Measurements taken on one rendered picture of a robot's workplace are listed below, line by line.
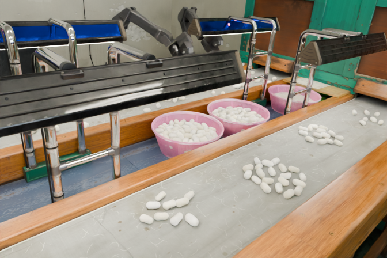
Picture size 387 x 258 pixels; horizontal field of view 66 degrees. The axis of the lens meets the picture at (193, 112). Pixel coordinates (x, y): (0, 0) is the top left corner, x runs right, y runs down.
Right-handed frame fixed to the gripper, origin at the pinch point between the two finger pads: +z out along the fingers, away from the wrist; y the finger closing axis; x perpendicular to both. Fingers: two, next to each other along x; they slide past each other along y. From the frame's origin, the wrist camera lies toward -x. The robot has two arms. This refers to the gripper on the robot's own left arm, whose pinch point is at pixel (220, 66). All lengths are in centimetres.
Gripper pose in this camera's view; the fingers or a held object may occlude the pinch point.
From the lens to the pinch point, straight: 178.8
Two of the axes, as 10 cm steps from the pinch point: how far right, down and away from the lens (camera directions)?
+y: 7.6, -2.1, 6.2
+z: 4.5, 8.5, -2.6
